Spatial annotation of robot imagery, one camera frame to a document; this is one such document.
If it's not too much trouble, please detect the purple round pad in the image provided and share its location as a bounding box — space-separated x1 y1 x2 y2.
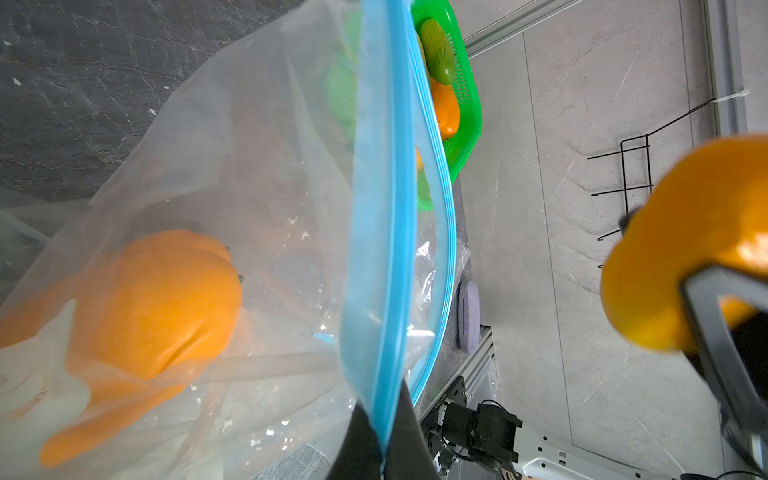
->
457 280 481 354

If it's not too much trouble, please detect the green plastic basket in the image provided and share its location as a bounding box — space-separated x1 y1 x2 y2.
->
326 0 484 212

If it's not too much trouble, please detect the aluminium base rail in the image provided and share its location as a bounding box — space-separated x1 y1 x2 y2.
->
415 325 494 420

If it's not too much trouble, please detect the black wire wall hook rack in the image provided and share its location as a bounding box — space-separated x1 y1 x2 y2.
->
586 98 715 242

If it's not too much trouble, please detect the clear zip-top bag blue zipper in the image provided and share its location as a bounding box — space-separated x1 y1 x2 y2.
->
1 1 456 479

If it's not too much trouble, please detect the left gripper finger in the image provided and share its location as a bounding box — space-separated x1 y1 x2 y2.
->
326 383 441 480

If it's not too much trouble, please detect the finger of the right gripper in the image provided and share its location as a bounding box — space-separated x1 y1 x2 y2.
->
680 265 767 441

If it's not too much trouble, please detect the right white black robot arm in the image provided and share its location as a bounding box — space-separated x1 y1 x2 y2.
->
421 265 767 479

